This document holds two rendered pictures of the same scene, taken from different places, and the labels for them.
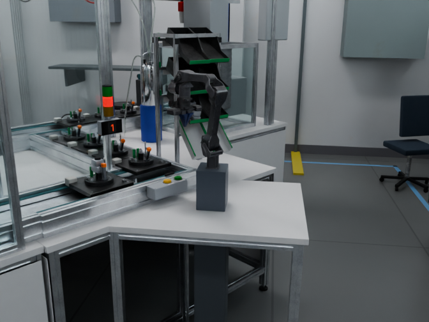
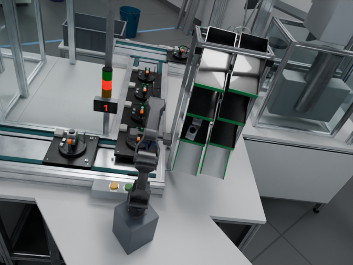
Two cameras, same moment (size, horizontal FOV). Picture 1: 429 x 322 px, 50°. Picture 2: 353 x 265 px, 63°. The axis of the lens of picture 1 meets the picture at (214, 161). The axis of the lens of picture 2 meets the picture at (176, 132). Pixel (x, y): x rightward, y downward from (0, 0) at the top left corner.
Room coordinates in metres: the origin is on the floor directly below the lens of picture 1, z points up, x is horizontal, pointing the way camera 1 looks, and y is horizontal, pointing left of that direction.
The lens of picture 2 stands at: (1.59, -0.47, 2.12)
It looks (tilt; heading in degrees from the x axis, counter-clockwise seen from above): 40 degrees down; 35
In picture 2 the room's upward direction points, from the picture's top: 14 degrees clockwise
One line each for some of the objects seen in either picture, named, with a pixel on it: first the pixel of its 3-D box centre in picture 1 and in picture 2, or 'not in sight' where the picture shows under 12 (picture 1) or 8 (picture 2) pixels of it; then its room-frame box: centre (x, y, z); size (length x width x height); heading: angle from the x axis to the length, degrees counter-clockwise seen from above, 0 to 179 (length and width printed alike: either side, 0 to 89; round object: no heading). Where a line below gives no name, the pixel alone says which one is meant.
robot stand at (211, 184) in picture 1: (212, 186); (134, 224); (2.12, 0.01, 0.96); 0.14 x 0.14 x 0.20; 83
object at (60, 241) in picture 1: (109, 170); (139, 122); (2.70, 0.64, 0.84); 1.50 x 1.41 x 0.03; 135
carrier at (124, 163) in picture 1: (140, 154); (138, 136); (2.46, 0.41, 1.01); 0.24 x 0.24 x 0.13; 45
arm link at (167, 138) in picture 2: (184, 103); (151, 131); (2.28, 0.15, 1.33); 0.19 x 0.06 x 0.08; 135
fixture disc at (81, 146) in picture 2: (99, 179); (72, 146); (2.14, 0.57, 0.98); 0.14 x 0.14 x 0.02
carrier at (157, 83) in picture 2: not in sight; (146, 73); (2.98, 0.93, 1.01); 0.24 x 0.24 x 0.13; 45
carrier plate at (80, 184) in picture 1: (99, 183); (72, 149); (2.14, 0.57, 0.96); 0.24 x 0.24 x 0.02; 45
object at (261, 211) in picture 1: (213, 204); (141, 232); (2.17, 0.00, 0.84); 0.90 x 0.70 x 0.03; 83
